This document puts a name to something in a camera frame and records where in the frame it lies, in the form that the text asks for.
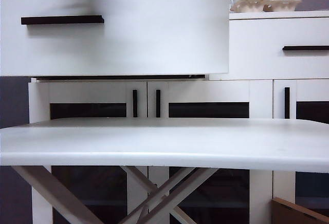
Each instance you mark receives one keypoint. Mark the white drawer front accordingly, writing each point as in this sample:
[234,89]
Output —
[154,41]
[257,62]

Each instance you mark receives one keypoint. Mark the white glass cabinet door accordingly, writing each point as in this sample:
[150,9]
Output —
[311,90]
[205,90]
[87,91]

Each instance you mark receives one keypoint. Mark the white sideboard cabinet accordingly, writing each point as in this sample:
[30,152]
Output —
[38,100]

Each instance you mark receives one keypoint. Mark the white crossed table leg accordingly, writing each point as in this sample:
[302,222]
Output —
[180,183]
[138,176]

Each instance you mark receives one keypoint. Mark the thick beige table leg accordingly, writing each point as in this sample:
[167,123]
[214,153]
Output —
[51,193]

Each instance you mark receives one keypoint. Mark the brown cardboard box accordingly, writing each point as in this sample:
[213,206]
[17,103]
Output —
[288,213]

